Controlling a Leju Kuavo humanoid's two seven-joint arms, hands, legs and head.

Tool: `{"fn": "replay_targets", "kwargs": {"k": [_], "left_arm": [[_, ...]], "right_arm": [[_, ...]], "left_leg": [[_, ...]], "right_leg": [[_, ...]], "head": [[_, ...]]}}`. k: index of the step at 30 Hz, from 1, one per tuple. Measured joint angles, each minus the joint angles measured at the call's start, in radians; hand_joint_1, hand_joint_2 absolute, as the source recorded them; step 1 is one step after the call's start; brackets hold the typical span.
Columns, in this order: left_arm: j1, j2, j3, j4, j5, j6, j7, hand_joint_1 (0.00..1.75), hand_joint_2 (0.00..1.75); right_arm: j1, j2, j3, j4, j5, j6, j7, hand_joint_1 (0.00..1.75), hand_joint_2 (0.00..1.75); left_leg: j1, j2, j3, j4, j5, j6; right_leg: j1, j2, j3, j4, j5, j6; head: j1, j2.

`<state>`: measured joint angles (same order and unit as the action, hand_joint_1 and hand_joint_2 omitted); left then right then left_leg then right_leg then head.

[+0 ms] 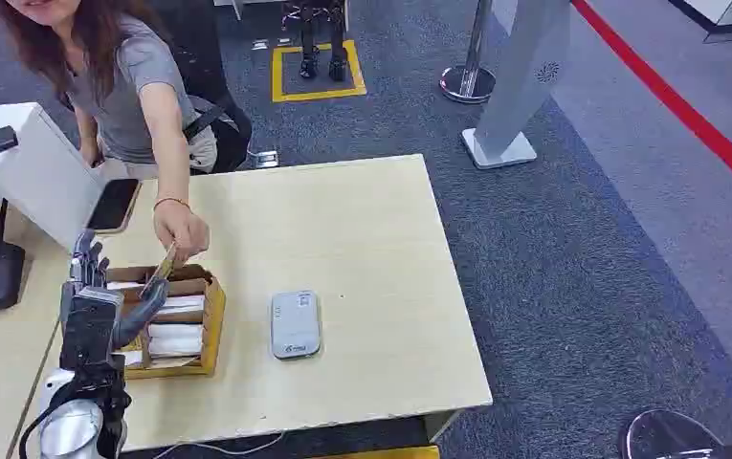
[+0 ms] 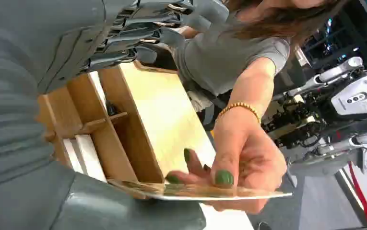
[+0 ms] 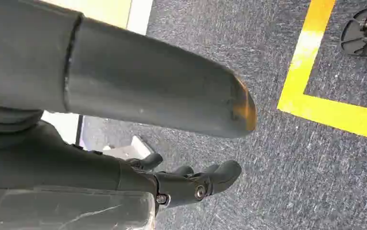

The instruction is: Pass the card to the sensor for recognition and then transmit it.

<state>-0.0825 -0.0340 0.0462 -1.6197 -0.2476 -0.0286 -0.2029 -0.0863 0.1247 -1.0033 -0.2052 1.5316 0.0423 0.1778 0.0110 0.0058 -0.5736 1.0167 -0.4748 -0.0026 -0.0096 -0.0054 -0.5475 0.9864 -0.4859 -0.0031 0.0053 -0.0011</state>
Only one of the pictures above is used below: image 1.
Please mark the wooden card box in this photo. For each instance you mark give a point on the wooden card box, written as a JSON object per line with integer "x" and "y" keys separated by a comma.
{"x": 210, "y": 329}

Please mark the black office chair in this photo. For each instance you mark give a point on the black office chair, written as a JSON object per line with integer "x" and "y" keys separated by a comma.
{"x": 213, "y": 76}

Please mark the chrome round base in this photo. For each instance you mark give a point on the chrome round base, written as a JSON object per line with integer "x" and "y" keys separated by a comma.
{"x": 663, "y": 437}

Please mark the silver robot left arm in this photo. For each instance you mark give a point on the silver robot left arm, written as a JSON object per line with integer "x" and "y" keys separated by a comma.
{"x": 71, "y": 424}

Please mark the yellow strip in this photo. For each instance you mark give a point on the yellow strip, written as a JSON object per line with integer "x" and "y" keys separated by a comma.
{"x": 378, "y": 453}

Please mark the person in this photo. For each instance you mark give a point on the person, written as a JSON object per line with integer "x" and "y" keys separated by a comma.
{"x": 124, "y": 95}

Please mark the white card stack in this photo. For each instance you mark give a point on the white card stack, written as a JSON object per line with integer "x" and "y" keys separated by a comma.
{"x": 175, "y": 340}
{"x": 123, "y": 286}
{"x": 132, "y": 358}
{"x": 181, "y": 305}

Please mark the yellow floor tape square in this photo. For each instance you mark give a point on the yellow floor tape square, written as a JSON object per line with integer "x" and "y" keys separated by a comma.
{"x": 277, "y": 76}

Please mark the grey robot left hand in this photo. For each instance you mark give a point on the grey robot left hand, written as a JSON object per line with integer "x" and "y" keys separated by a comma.
{"x": 90, "y": 329}

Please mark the black humanoid robot legs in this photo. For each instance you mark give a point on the black humanoid robot legs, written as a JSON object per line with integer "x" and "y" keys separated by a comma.
{"x": 321, "y": 38}

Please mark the white screen housing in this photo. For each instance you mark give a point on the white screen housing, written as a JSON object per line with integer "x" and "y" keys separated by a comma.
{"x": 29, "y": 165}

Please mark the white standing sign panel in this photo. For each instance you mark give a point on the white standing sign panel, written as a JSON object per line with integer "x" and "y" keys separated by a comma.
{"x": 517, "y": 69}

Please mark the tan card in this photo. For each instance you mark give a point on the tan card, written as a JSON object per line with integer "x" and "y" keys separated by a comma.
{"x": 159, "y": 272}

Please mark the white raised platform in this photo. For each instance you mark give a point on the white raised platform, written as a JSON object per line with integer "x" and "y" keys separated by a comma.
{"x": 730, "y": 14}

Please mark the metal floor socket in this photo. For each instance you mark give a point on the metal floor socket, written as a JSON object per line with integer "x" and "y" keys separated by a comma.
{"x": 266, "y": 159}

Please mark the black smartphone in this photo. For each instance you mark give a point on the black smartphone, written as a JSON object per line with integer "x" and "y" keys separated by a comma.
{"x": 112, "y": 205}

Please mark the chrome stanchion post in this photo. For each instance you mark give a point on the chrome stanchion post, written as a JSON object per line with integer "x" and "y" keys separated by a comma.
{"x": 467, "y": 82}

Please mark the grey card reader device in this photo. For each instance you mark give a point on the grey card reader device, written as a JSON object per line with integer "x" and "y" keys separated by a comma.
{"x": 295, "y": 325}

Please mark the person's left hand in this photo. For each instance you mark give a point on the person's left hand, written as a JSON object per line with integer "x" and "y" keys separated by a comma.
{"x": 178, "y": 228}

